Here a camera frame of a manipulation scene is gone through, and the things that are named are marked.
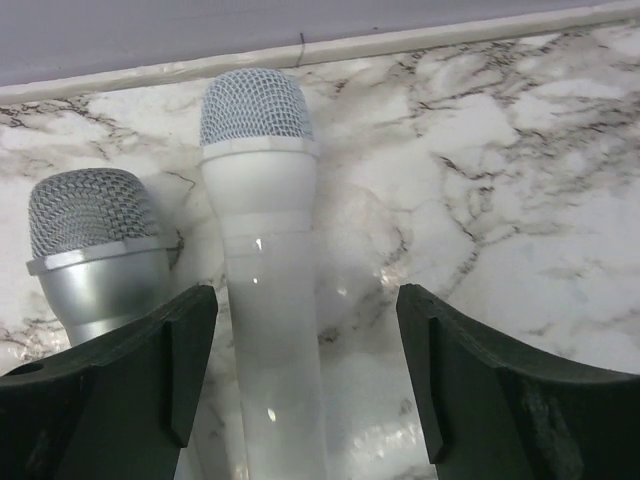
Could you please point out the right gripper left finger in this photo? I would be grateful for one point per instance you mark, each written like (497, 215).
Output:
(121, 406)

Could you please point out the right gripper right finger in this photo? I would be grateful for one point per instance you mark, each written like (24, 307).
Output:
(493, 407)

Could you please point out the grey metal microphone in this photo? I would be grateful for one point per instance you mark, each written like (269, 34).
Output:
(98, 250)

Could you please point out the white microphone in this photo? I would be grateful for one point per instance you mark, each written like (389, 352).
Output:
(259, 164)

